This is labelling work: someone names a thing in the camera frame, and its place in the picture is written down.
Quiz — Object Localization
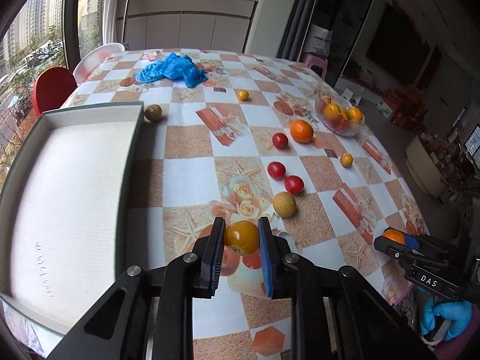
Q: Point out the tan longan fruit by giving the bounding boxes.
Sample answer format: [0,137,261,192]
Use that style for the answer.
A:
[272,192,297,218]

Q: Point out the red chair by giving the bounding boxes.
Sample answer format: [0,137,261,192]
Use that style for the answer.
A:
[32,67,77,118]

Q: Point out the black television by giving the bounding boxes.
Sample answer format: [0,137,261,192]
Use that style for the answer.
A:
[365,2,432,87]

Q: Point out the checkered printed tablecloth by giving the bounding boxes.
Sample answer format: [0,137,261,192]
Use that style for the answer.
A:
[2,48,432,360]

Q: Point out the person's right hand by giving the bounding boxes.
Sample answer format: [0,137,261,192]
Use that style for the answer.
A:
[420,295,474,343]

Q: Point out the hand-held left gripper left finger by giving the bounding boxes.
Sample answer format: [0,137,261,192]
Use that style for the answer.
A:
[47,217,227,360]

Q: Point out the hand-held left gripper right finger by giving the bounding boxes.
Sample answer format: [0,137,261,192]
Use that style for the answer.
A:
[257,216,437,360]

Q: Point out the red gift boxes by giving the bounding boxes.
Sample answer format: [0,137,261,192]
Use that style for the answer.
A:
[386,86,428,128]

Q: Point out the pink plastic stool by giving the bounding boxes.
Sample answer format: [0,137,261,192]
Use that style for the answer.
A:
[302,53,329,79]

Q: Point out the metal pole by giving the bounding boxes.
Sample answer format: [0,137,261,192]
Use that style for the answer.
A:
[121,0,139,46]

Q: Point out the curved white low cabinet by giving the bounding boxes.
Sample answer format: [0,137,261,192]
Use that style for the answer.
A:
[406,135,464,199]

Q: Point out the small orange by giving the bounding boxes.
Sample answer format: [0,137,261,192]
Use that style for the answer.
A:
[382,230,406,245]

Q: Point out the small white step stool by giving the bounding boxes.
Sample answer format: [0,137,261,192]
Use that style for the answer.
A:
[337,89,362,106]

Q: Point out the clear glass bowl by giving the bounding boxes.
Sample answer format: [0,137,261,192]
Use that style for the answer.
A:
[314,92,365,137]

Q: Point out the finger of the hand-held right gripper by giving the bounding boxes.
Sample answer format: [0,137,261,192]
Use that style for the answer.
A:
[373,235,417,267]
[386,227,456,256]

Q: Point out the white printed bag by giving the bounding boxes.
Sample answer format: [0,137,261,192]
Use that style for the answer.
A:
[305,24,334,57]

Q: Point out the blue crumpled plastic bag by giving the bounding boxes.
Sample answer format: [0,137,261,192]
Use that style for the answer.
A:
[135,52,208,89]

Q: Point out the white chair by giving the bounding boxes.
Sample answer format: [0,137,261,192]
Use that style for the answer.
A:
[72,43,126,87]

